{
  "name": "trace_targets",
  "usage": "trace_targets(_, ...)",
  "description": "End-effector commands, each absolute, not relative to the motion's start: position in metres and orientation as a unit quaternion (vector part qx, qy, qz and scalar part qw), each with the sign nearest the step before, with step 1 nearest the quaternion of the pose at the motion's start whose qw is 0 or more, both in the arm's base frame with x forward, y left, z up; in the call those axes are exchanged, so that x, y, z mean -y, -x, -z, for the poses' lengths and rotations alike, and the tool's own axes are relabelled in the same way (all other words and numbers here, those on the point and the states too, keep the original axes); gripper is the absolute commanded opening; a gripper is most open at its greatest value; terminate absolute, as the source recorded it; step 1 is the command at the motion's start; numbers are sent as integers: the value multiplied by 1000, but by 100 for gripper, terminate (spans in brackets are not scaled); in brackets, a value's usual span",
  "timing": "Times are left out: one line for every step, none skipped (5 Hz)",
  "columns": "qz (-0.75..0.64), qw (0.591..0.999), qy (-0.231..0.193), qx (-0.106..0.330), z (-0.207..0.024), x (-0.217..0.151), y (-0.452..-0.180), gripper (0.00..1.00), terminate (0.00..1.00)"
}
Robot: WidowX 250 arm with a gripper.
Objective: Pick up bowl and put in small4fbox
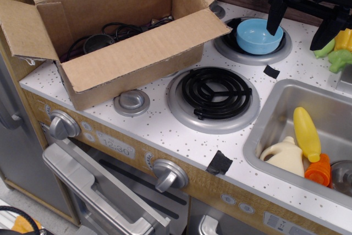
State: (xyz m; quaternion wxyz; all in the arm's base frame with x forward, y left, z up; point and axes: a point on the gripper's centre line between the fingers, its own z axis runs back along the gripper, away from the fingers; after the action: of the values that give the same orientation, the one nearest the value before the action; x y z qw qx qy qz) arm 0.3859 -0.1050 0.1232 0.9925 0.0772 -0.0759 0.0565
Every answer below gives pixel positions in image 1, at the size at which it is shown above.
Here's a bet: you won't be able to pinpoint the light blue plastic bowl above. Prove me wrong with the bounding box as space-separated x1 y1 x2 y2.
236 19 283 55

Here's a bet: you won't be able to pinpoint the light green toy vegetable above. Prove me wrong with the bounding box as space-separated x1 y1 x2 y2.
313 39 336 58

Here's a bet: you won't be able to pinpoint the yellow toy bell pepper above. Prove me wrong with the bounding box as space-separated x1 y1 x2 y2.
334 29 352 52

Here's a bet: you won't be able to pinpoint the green toy broccoli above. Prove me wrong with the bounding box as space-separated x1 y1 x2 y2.
328 50 352 73

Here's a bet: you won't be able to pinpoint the black tape piece rear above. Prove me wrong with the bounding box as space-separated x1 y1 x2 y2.
263 65 280 79

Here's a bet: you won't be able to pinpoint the black tape piece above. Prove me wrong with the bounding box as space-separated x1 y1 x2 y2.
206 150 233 176
263 65 280 79

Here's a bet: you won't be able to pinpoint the rear black coil burner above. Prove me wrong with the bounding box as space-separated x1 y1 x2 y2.
213 17 292 66

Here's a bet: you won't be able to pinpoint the black coil burner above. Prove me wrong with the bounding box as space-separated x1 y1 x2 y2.
213 17 292 66
168 67 260 134

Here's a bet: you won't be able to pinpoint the silver toy sink basin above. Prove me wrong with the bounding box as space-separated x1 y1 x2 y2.
243 79 351 207

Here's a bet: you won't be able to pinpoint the yellow toy mustard bottle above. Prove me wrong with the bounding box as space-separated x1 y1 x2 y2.
293 107 321 163

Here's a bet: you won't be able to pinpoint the front black coil burner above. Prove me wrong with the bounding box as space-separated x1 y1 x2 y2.
168 67 260 134

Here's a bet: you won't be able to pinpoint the cream toy detergent jug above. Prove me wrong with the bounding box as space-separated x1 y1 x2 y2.
260 136 305 177

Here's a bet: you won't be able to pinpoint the orange toy carrot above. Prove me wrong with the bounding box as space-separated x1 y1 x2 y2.
305 154 331 187

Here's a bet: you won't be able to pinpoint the black tape piece front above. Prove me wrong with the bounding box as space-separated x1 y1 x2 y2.
206 150 233 176

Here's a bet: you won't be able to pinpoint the open brown cardboard box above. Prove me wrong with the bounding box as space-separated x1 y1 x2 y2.
1 0 229 110

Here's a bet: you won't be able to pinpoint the right silver oven knob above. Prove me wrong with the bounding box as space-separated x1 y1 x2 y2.
153 159 189 193

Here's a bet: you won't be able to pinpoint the silver oven knob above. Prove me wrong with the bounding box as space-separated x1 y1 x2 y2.
49 110 81 140
153 159 189 193

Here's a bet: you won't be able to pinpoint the dark round object in box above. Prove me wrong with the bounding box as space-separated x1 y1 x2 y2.
83 34 115 54

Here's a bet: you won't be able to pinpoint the left silver oven knob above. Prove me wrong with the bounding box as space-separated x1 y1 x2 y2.
49 110 81 140

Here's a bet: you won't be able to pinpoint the orange object on floor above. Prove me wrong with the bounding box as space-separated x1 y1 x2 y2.
11 216 34 234

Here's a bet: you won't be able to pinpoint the black cables in box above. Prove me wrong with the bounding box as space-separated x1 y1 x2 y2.
60 14 175 63

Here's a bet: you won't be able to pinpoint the silver oven door handle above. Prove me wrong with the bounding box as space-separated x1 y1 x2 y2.
43 143 171 234

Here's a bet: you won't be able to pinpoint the black cable on floor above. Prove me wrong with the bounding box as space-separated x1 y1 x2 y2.
0 206 41 235

